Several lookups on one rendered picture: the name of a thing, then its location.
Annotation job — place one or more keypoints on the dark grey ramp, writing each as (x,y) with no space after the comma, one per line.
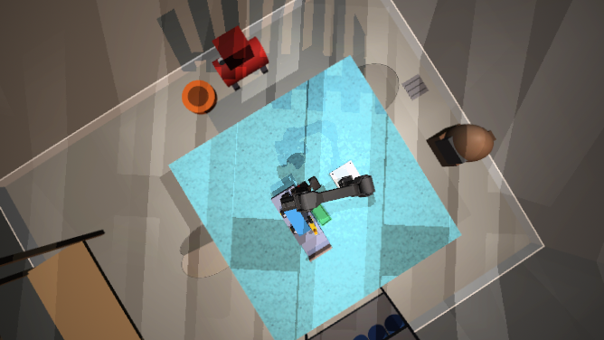
(314,245)

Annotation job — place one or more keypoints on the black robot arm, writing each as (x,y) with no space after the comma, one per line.
(305,201)

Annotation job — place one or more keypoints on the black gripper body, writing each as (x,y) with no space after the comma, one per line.
(304,187)

